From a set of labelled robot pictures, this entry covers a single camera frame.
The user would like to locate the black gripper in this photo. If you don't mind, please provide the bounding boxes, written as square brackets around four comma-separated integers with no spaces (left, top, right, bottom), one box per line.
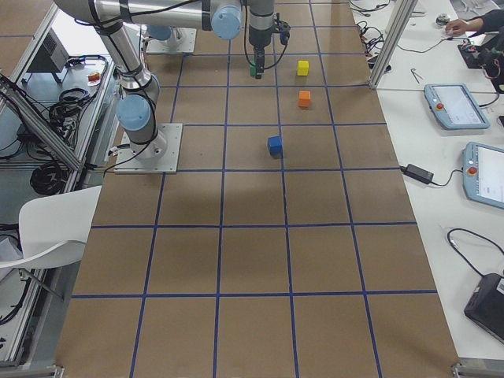
[254,46,265,80]

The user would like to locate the green wooden block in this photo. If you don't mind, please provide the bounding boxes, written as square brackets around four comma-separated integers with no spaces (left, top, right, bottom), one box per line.
[249,65,257,77]

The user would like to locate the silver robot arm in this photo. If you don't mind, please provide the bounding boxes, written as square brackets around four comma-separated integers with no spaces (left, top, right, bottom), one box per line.
[146,1,289,79]
[55,1,242,160]

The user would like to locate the yellow wooden block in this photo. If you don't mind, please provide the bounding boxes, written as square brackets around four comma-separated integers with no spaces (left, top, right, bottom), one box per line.
[297,60,309,77]

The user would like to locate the orange wooden block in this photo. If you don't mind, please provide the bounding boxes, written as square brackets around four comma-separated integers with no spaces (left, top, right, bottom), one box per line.
[298,91,311,109]

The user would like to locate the blue wooden block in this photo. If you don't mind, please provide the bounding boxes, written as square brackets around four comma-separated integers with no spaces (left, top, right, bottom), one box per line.
[267,135,283,158]

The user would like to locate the person's hand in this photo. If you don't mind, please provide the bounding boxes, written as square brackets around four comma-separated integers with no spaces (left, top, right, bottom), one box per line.
[445,19,470,37]

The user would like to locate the black power adapter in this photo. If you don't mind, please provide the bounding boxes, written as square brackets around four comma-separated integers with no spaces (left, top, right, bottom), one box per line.
[400,164,434,184]

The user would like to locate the upper blue teach pendant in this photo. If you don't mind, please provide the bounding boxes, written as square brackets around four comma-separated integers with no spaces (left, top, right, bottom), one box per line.
[424,83,490,130]

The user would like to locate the blue teach pendant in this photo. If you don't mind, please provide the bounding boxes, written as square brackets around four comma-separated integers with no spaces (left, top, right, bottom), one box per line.
[424,83,490,130]
[462,142,503,209]

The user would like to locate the grey control box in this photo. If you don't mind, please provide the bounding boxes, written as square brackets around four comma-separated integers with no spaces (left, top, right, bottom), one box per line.
[27,28,69,83]

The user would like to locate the lower blue teach pendant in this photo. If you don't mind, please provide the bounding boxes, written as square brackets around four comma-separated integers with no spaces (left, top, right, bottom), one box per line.
[462,142,503,209]

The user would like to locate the white plastic chair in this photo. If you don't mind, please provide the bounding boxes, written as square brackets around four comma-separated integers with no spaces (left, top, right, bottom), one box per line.
[1,186,102,269]

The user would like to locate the black laptop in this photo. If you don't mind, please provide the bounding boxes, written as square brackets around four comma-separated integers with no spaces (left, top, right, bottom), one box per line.
[464,273,503,343]

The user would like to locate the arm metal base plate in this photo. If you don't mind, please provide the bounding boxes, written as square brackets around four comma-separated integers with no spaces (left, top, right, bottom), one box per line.
[113,123,183,174]
[146,25,197,55]

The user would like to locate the aluminium frame post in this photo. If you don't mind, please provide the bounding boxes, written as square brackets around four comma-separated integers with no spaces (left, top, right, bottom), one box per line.
[369,0,417,89]

